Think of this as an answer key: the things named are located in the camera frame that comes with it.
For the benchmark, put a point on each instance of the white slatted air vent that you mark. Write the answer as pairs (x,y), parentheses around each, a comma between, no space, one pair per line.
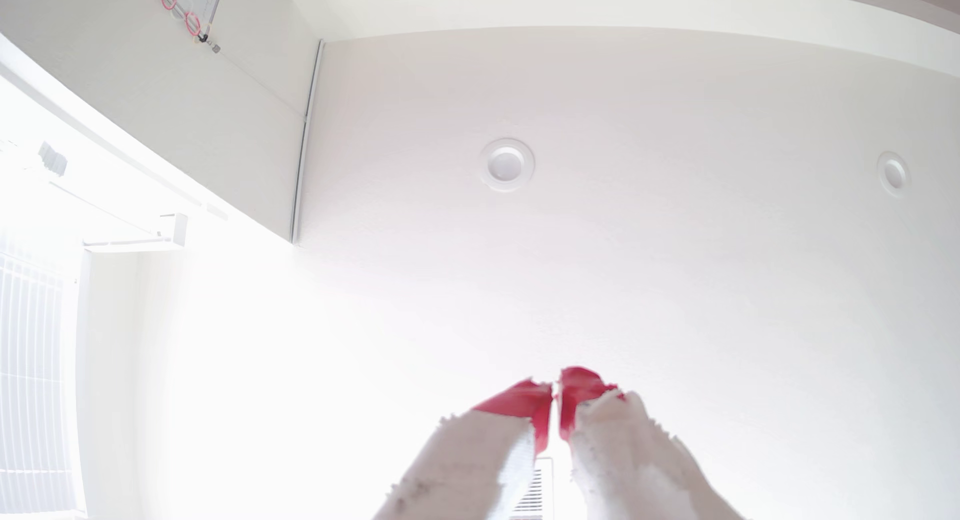
(536,497)

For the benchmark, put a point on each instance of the white corner trim strip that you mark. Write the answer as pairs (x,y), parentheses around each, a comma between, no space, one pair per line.
(306,129)

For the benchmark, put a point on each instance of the round recessed ceiling light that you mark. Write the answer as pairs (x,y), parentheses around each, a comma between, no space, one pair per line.
(507,164)
(893,174)

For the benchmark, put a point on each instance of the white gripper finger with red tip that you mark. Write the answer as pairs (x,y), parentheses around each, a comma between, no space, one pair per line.
(465,460)
(630,460)

